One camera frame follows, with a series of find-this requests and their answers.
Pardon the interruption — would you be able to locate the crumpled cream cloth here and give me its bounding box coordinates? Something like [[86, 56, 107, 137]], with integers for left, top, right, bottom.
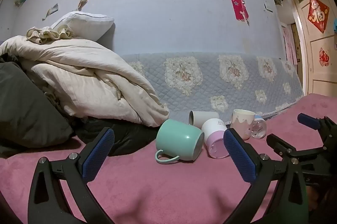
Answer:
[[26, 24, 75, 44]]

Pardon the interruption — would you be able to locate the cream panelled door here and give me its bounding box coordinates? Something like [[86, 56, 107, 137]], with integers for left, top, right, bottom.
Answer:
[[288, 0, 337, 97]]

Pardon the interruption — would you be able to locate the dark grey cloth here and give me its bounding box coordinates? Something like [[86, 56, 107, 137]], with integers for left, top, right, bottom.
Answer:
[[0, 54, 74, 158]]

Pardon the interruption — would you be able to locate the quilted floral cover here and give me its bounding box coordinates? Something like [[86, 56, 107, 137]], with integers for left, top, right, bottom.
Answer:
[[120, 51, 304, 119]]

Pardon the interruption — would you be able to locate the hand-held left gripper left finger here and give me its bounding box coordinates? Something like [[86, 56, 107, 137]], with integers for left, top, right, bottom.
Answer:
[[28, 127, 116, 224]]

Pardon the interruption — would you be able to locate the red door sticker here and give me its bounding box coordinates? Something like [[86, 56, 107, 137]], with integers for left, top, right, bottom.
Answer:
[[319, 47, 330, 66]]

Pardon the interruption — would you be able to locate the cream duvet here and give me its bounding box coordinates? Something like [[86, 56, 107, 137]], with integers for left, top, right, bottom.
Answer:
[[0, 36, 169, 127]]

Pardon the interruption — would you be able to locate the pink hanging cloth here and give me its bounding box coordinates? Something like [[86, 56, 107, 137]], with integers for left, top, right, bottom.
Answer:
[[282, 25, 298, 65]]

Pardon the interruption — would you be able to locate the green mug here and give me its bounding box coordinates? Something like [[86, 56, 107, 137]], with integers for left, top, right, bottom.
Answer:
[[155, 119, 205, 163]]

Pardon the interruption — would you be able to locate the white and pink cup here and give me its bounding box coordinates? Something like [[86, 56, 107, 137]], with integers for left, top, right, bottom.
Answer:
[[201, 118, 232, 159]]

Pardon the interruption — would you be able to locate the paper wall sticker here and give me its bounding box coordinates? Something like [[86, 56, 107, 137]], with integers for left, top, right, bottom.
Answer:
[[43, 3, 59, 21]]

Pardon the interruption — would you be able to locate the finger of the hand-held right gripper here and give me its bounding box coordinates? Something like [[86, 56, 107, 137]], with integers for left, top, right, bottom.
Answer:
[[266, 134, 297, 158], [297, 113, 337, 144]]

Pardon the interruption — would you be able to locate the white pillow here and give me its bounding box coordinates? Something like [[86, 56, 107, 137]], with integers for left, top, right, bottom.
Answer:
[[50, 11, 115, 41]]

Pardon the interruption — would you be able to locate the grey cup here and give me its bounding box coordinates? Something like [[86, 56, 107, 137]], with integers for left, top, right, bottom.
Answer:
[[188, 110, 220, 127]]

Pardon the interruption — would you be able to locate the red diamond poster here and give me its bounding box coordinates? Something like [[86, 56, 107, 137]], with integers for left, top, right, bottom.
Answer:
[[308, 0, 330, 33]]

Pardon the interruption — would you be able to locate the cream drip-pattern mug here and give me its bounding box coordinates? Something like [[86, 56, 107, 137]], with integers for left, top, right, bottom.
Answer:
[[231, 109, 256, 140]]

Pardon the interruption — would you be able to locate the black jacket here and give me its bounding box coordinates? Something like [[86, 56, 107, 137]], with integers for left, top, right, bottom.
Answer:
[[71, 116, 161, 156]]

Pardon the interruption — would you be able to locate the clear glass cup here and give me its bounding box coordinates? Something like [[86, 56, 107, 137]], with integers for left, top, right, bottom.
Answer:
[[250, 115, 267, 139]]

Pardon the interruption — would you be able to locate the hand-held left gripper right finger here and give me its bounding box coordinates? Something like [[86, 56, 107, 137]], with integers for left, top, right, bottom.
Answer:
[[223, 128, 308, 224]]

